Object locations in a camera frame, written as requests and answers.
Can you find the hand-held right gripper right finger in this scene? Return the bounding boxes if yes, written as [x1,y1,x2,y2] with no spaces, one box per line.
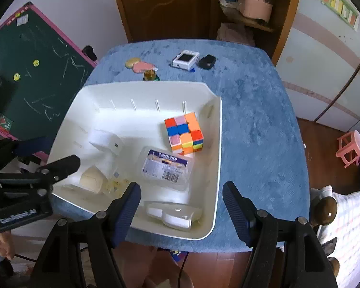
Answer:
[222,181,338,288]

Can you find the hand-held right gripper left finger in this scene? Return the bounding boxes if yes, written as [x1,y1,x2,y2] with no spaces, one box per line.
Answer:
[33,182,141,288]

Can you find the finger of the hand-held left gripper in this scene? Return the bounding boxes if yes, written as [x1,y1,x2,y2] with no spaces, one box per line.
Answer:
[0,136,49,173]
[0,155,81,200]

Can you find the beige rounded box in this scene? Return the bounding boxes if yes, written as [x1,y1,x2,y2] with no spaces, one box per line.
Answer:
[78,166,106,194]

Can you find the white square box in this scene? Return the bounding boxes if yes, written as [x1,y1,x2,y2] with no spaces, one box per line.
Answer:
[88,129,123,156]

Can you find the clear plastic box with label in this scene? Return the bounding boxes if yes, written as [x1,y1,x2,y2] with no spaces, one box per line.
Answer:
[139,147,195,192]

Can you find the white plastic tray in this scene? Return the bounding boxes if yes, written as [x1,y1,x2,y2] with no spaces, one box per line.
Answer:
[48,81,222,241]

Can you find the colourful puzzle cube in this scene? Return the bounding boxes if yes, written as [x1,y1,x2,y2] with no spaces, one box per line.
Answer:
[164,112,204,156]

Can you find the person's left hand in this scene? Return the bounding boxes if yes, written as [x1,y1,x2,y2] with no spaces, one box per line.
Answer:
[0,232,16,261]

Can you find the blue tablecloth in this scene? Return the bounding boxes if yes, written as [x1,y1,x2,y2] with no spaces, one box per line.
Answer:
[52,38,311,254]

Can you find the brown wooden bedpost knob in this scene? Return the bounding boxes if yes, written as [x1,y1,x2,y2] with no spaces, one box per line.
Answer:
[310,196,338,226]

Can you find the black chalkboard knob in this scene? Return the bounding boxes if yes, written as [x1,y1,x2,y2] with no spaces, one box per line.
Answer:
[82,46,98,61]

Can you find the white dotted blanket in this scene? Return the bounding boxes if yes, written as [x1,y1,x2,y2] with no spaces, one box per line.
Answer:
[313,186,360,288]

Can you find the green jar with gold lid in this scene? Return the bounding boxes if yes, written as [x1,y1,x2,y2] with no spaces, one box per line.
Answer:
[143,69,160,82]

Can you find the pink eraser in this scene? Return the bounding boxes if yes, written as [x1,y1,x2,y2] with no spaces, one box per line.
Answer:
[134,61,156,74]

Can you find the pink plastic stool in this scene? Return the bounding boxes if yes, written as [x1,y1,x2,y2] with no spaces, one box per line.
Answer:
[336,130,360,169]

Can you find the black oval case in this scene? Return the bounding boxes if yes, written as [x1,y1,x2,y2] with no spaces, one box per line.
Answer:
[197,54,216,69]

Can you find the white device with screen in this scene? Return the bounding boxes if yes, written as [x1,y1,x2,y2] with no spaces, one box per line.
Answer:
[172,49,200,69]

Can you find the pale floral wardrobe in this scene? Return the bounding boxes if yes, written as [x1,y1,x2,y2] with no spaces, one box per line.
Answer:
[274,0,360,132]

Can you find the pink folded towels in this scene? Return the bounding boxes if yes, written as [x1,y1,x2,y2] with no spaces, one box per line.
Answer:
[217,22,255,47]

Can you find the brown wooden door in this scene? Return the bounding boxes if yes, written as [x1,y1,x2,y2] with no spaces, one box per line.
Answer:
[109,0,216,43]

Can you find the wooden corner shelf unit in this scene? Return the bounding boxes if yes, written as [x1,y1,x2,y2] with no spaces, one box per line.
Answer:
[207,0,303,65]

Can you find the white crumpled cloth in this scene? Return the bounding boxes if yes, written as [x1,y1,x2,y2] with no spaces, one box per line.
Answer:
[219,0,243,10]

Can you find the green chalkboard with pink frame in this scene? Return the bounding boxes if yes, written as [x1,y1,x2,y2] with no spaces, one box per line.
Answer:
[0,1,99,159]

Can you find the black cable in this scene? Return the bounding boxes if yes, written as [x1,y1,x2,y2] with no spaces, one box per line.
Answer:
[177,250,189,288]

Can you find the wall poster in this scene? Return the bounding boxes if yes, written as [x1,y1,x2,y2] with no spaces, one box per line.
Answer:
[316,0,360,31]

